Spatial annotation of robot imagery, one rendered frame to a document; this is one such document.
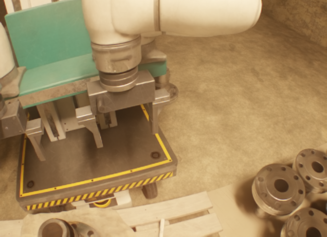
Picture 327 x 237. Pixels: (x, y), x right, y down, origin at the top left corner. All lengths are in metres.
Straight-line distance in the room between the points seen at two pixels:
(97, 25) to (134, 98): 0.17
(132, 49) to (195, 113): 1.30
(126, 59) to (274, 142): 1.34
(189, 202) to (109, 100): 0.69
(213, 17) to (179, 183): 1.02
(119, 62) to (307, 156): 1.06
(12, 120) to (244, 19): 0.44
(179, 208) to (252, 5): 0.85
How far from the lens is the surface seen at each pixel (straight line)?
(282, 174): 1.08
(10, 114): 0.46
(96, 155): 0.97
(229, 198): 1.21
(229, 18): 0.34
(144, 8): 0.33
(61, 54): 0.82
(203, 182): 1.26
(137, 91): 0.44
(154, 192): 1.08
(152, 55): 0.70
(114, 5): 0.33
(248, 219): 1.19
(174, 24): 0.34
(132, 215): 0.99
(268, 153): 1.51
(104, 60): 0.38
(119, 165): 0.92
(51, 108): 0.98
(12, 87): 0.72
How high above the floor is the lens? 1.04
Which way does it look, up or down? 40 degrees down
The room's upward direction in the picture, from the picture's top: 1 degrees clockwise
